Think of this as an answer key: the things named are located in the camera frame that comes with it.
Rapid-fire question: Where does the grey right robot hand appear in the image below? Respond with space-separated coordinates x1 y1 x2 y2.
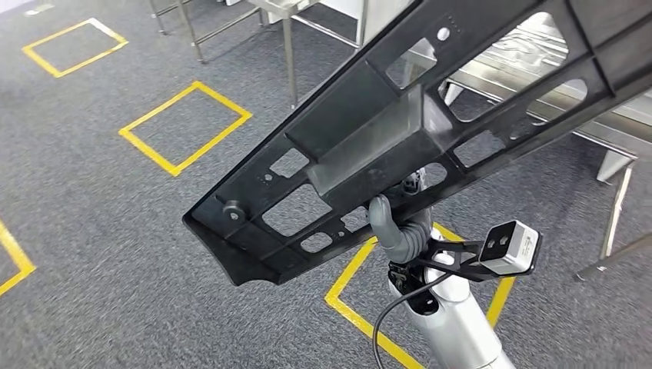
368 194 398 258

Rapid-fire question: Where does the black plastic panel part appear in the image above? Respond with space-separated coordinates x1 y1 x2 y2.
182 0 652 288

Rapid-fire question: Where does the stainless steel workbench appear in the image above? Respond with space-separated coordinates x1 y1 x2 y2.
437 10 652 284

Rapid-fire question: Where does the white cabinet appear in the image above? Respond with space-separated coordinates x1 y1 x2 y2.
318 0 416 47

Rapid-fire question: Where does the stamped aluminium plate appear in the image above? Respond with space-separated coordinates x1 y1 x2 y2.
458 12 569 88

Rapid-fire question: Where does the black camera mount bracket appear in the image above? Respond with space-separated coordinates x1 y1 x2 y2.
407 236 503 284

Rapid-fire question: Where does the black camera cable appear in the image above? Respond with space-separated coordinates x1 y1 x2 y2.
372 270 454 369

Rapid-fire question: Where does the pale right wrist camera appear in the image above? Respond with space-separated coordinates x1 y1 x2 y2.
478 220 543 278

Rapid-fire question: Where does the steel leg table frame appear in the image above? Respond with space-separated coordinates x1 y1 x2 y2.
148 0 371 109

